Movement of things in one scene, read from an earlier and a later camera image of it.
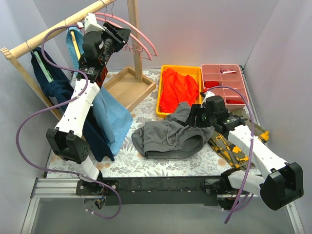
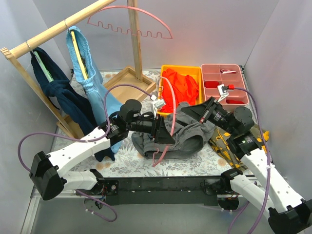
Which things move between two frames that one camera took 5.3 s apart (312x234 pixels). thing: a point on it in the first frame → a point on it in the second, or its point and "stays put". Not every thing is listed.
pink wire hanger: x=154 y=53 → x=165 y=153
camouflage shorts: x=222 y=144 stays put
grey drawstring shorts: x=172 y=138 stays put
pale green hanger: x=47 y=73 stays put
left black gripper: x=113 y=36 → x=159 y=129
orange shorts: x=177 y=88 stays put
